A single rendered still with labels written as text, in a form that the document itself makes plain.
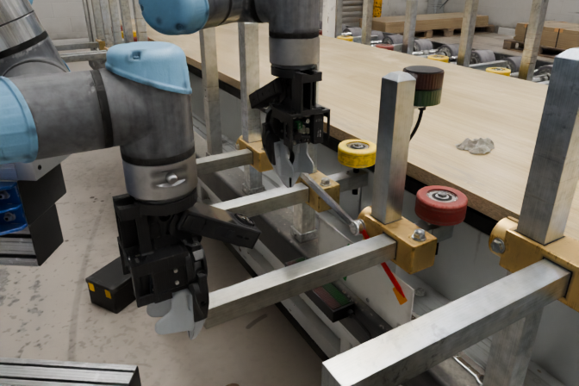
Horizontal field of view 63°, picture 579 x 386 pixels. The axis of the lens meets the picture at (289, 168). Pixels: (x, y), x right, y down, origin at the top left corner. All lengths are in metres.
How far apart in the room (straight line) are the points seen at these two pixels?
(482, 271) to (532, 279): 0.43
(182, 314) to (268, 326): 1.29
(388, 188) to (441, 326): 0.33
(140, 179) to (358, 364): 0.27
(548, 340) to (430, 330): 0.51
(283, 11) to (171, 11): 0.17
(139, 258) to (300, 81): 0.33
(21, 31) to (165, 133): 0.19
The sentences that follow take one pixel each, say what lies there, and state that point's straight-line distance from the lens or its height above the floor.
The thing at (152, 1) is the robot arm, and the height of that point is 1.21.
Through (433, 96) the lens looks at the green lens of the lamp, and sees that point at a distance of 0.73.
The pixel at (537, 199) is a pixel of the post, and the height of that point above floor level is 1.02.
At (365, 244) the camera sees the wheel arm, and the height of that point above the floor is 0.86.
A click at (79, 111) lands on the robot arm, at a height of 1.13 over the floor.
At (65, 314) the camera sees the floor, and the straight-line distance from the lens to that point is 2.11.
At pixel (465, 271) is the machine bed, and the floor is 0.70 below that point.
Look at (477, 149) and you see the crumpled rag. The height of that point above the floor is 0.91.
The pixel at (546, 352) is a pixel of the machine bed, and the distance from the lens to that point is 0.96.
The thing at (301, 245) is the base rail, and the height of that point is 0.70.
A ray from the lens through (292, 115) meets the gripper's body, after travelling 0.70.
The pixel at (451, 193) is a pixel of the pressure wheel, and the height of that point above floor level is 0.90.
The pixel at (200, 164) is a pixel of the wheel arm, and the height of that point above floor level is 0.83.
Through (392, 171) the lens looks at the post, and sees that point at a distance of 0.74.
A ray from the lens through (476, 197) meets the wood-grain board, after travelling 0.85.
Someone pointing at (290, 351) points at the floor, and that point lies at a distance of 1.78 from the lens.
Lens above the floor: 1.25
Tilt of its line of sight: 24 degrees down
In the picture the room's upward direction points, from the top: straight up
